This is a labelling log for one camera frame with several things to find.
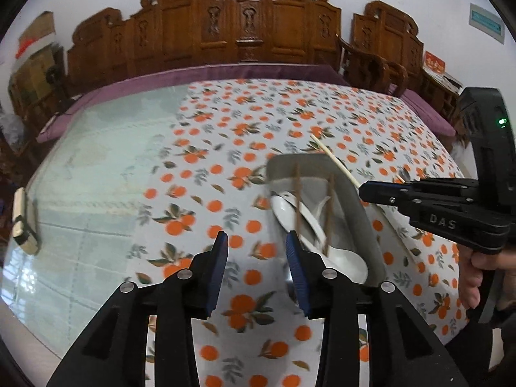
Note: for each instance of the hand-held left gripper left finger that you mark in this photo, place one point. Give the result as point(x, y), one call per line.
point(217, 274)

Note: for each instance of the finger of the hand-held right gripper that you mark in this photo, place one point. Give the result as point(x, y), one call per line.
point(443, 188)
point(393, 203)

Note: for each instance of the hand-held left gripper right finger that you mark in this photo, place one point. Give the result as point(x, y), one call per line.
point(293, 266)

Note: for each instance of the white ceramic spoon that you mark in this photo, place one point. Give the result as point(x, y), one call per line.
point(346, 266)
point(284, 209)

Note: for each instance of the white plastic fork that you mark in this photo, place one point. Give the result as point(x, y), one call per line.
point(320, 207)

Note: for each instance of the light wooden chopstick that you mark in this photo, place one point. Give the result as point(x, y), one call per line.
point(334, 161)

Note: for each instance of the grey metal tray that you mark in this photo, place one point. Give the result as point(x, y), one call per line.
point(310, 185)

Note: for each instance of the person's right hand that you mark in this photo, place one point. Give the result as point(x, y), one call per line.
point(471, 282)

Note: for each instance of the wooden side table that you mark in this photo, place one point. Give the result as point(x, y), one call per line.
point(437, 88)

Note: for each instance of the orange print tablecloth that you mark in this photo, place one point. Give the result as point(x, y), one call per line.
point(250, 161)

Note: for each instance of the red box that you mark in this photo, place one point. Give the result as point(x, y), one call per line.
point(435, 62)

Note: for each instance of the carved wooden armchair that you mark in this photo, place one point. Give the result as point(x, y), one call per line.
point(387, 36)

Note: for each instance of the person's dark clothing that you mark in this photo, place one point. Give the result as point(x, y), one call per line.
point(483, 354)

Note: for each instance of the beige black block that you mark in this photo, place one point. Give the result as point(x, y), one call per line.
point(24, 225)

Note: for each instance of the carved wooden bench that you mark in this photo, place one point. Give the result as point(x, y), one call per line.
point(225, 24)

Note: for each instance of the white plastic bag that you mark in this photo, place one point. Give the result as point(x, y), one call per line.
point(10, 133)

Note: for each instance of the dark wooden cabinet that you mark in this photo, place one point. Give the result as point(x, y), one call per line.
point(32, 84)

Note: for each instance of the green white wall sign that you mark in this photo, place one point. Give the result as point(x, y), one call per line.
point(485, 22)

